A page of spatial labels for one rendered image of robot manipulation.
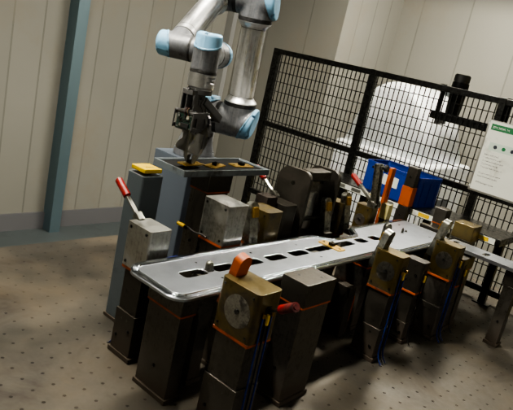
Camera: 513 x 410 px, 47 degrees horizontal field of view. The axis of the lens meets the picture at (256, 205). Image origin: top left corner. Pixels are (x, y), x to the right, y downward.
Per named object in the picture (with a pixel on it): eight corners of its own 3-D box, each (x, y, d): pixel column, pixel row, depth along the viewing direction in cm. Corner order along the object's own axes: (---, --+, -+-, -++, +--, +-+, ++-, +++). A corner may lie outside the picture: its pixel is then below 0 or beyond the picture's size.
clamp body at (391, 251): (378, 369, 176) (410, 262, 168) (345, 351, 184) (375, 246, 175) (388, 364, 181) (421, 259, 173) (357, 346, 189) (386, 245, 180)
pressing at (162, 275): (184, 310, 121) (186, 303, 121) (120, 268, 135) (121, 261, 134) (453, 242, 225) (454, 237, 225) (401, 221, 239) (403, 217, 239)
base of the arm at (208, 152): (164, 149, 219) (169, 123, 216) (195, 150, 230) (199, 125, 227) (190, 160, 209) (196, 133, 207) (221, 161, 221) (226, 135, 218)
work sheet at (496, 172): (519, 206, 241) (544, 132, 234) (466, 189, 255) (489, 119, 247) (520, 205, 243) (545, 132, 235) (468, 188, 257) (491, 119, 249)
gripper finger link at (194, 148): (181, 163, 166) (185, 131, 164) (194, 163, 171) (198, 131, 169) (189, 166, 165) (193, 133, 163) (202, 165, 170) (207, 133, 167)
